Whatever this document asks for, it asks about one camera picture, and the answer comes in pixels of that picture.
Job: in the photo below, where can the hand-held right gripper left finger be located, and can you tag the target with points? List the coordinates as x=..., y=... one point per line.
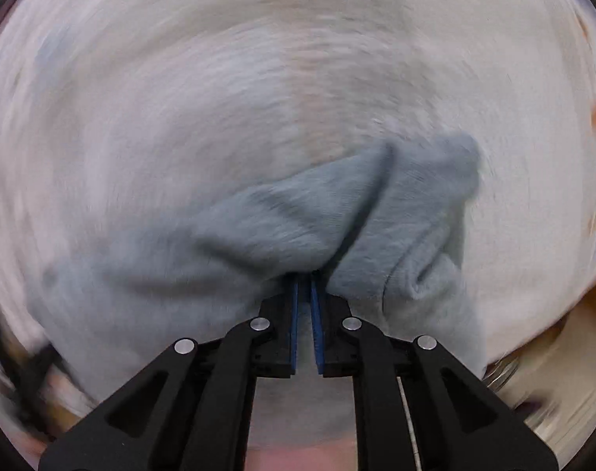
x=294, y=326

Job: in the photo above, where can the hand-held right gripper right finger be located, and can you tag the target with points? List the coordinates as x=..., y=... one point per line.
x=317, y=326

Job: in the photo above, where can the grey zip hoodie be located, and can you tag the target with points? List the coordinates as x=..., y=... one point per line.
x=229, y=255

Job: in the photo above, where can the white fluffy blanket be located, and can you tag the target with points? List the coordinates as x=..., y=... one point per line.
x=229, y=83

